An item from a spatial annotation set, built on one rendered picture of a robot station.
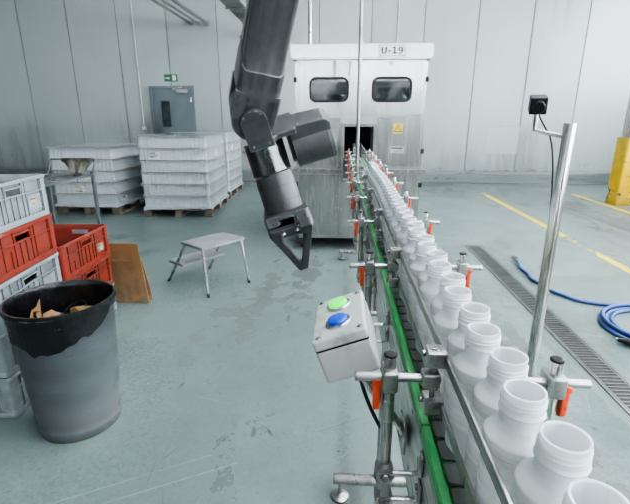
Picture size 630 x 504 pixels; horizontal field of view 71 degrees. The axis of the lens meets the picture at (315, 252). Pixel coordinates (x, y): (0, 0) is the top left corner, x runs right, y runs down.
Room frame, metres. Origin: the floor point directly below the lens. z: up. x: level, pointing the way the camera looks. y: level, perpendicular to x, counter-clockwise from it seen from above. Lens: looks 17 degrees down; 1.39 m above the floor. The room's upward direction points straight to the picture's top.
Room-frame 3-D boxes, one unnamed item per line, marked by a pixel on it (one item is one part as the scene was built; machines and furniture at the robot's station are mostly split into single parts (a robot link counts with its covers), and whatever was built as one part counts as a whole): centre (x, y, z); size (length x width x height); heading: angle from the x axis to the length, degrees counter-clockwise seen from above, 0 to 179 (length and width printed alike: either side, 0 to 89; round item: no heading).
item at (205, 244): (3.68, 0.95, 0.21); 0.61 x 0.47 x 0.41; 50
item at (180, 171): (6.99, 2.01, 0.59); 1.24 x 1.03 x 1.17; 179
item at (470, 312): (0.51, -0.20, 1.08); 0.06 x 0.06 x 0.17
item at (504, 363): (0.40, -0.20, 1.08); 0.06 x 0.06 x 0.17
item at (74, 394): (1.81, 1.13, 0.32); 0.45 x 0.45 x 0.64
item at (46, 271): (2.10, 1.65, 0.55); 0.61 x 0.41 x 0.22; 4
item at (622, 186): (7.45, -5.23, 0.55); 0.40 x 0.40 x 1.10; 87
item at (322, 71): (5.48, -0.50, 1.05); 1.60 x 1.40 x 2.10; 177
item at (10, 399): (2.10, 1.65, 0.11); 0.61 x 0.41 x 0.22; 2
